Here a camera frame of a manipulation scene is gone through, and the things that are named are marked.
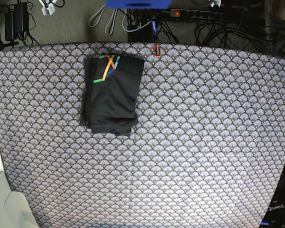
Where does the grey looped cable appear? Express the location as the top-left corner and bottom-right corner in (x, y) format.
(87, 7), (119, 37)

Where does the dark grey T-shirt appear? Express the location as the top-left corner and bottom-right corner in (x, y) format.
(80, 54), (144, 136)

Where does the red table clamp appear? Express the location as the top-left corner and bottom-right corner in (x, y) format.
(153, 43), (161, 57)

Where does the black power adapter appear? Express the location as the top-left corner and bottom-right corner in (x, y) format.
(4, 2), (29, 41)

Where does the black power strip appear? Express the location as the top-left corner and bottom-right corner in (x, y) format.
(169, 9), (223, 20)

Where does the fan-patterned table cloth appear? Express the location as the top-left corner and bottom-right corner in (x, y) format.
(0, 42), (285, 228)

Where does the white plastic bin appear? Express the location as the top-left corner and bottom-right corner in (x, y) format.
(0, 111), (38, 228)

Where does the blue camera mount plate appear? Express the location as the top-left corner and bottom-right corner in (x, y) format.
(105, 0), (172, 10)

